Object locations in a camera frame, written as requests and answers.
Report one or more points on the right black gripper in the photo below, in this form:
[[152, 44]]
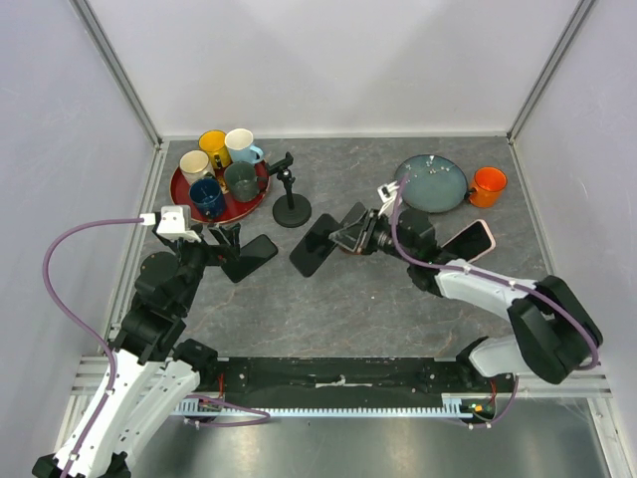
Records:
[[352, 236]]

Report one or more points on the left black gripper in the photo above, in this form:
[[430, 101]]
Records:
[[227, 236]]

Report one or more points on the black round base phone stand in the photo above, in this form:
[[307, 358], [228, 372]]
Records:
[[291, 210]]

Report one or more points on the pink cased phone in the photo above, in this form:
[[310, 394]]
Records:
[[473, 242]]

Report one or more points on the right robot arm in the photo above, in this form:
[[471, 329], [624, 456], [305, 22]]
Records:
[[552, 336]]

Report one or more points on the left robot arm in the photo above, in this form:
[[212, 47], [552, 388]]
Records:
[[149, 370]]

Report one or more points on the dark blue mug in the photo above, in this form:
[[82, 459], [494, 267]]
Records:
[[207, 196]]

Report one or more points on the grey green mug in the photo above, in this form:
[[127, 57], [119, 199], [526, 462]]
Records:
[[243, 182]]

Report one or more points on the red round tray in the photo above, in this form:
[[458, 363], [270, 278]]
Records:
[[235, 210]]

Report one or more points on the blue ceramic plate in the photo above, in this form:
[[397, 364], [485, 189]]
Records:
[[435, 183]]

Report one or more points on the cream white mug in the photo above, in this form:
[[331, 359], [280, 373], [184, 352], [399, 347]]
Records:
[[195, 165]]

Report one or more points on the light blue mug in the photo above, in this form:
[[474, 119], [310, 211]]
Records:
[[241, 147]]

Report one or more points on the yellow mug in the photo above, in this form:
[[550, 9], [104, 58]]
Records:
[[212, 142]]

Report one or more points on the orange mug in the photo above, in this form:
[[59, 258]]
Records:
[[487, 186]]

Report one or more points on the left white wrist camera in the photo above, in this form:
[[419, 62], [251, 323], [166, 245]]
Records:
[[171, 223]]

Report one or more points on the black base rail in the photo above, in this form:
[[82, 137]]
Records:
[[343, 382]]

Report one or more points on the white cable duct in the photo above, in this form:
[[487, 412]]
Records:
[[449, 408]]

